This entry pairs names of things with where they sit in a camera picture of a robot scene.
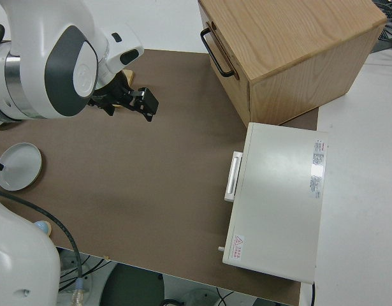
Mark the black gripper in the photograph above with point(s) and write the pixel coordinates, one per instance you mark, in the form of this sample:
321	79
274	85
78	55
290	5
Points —
114	93

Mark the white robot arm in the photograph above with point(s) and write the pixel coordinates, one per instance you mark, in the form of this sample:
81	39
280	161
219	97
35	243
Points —
33	83

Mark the brown table mat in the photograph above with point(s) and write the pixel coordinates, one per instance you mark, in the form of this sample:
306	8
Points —
135	175

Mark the blue dome call bell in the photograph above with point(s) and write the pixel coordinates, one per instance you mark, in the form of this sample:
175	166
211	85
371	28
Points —
42	227

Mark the white toaster oven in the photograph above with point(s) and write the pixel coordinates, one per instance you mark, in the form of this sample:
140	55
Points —
278	197

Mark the light wooden drawer box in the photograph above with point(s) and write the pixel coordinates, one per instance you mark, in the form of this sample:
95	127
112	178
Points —
294	38

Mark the dark gray round base plate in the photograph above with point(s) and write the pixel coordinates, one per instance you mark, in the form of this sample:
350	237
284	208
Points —
132	287

